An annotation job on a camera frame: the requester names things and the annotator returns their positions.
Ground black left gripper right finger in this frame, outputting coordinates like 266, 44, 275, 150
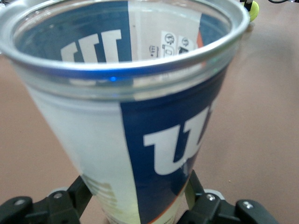
179, 170, 281, 224

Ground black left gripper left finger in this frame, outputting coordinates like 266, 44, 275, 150
0, 176, 94, 224

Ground clear blue-white tennis ball can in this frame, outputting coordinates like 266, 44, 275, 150
0, 0, 250, 224

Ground yellow tennis ball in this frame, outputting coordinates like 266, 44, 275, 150
248, 1, 260, 23

